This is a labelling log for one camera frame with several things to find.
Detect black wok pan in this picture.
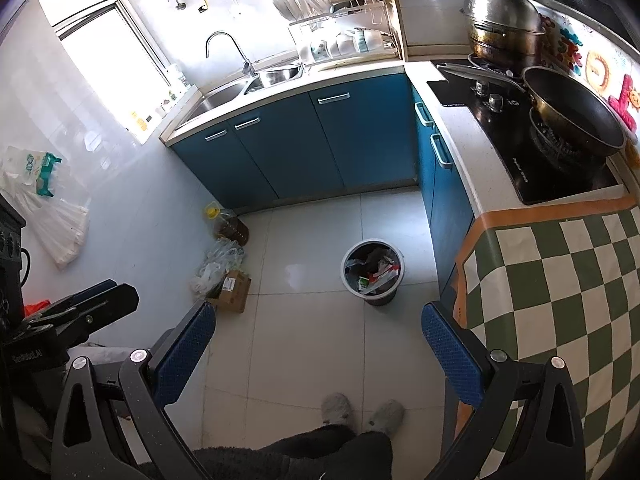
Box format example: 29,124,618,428
436,63,627,157

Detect left grey slipper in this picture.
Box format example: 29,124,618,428
320,392,355,429

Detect window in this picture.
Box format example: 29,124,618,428
38,0,189,144

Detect cooking oil bottle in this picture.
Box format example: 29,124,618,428
204,200,250,247

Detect white trash bin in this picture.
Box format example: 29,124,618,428
341,238,406,307

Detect stainless steel steamer pot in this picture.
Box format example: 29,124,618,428
462,0,546,72

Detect plastic bags on floor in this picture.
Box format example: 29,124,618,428
189,237,245,299

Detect hanging white plastic bags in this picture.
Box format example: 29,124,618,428
1,145,90,269

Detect colourful wall decorations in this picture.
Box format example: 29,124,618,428
536,3,639,172

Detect cardboard box on floor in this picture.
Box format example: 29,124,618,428
205,270,252,313

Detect stainless steel sink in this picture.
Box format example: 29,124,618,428
184,63,304,122

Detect dish rack with dishes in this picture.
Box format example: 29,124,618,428
272,0,400,67

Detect blue kitchen cabinets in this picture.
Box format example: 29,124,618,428
171,74,473,287

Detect green white checkered tablecloth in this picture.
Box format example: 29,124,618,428
454,196,639,479

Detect chrome faucet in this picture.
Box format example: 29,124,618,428
204,30,257,77

